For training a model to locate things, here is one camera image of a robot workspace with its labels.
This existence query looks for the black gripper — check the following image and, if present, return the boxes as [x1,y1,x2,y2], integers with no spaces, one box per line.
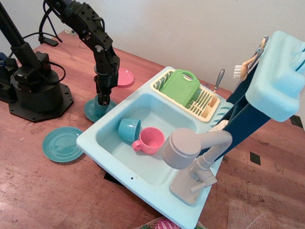
[93,45,119,106]

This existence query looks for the teal plastic tumbler cup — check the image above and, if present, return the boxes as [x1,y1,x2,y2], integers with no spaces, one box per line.
[94,96,112,116]

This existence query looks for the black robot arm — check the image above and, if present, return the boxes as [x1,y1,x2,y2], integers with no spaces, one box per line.
[0,0,120,122]

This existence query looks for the teal mug in sink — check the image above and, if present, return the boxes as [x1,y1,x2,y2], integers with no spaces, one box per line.
[118,118,141,142]

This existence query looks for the pink mug in sink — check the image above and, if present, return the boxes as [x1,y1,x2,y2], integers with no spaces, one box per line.
[132,126,165,155]

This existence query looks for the light blue toy sink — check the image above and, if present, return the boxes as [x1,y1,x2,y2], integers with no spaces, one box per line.
[76,66,235,229]

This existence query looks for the dark teal saucer plate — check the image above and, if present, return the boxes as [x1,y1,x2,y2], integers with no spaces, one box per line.
[84,99,116,122]

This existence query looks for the pink plastic plate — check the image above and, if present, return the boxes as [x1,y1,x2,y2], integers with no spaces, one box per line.
[117,67,134,87]

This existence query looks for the teal plate front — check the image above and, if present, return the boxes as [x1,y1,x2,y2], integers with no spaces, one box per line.
[42,126,83,163]

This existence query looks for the green plastic cutting board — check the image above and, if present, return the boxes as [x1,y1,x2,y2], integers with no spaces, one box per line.
[160,69,200,106]

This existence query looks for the black clamp foot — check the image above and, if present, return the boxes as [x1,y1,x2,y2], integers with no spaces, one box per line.
[38,36,58,47]

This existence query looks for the grey toy faucet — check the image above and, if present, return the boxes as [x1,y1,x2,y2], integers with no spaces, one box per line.
[162,128,233,206]

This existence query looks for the cream dish drying rack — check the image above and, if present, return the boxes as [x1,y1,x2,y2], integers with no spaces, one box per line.
[151,69,221,123]

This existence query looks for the pink white mesh ball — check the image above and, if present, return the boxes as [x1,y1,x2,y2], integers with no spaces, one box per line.
[155,219,180,229]

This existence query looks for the white bristle dish brush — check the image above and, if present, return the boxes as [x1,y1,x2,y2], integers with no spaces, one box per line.
[233,55,256,80]

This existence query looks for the dark blue shelf support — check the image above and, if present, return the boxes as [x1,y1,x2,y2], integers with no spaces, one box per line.
[221,66,270,156]

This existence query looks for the light blue shelf top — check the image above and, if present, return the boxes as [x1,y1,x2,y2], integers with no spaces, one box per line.
[245,31,305,122]

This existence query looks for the white mesh net bag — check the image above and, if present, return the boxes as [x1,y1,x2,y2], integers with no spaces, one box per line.
[228,200,270,229]

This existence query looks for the grey handled toy knife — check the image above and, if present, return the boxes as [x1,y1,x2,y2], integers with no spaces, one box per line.
[213,69,225,93]

